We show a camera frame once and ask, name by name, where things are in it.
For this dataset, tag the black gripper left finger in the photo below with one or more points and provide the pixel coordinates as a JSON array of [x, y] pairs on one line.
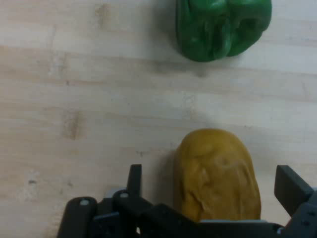
[[119, 218]]

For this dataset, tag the green bell pepper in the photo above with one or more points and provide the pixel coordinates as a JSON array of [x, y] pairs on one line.
[[218, 29]]

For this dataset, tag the brown potato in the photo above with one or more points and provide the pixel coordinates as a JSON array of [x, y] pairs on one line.
[[215, 173]]

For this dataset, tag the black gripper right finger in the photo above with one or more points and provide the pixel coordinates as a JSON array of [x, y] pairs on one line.
[[292, 188]]

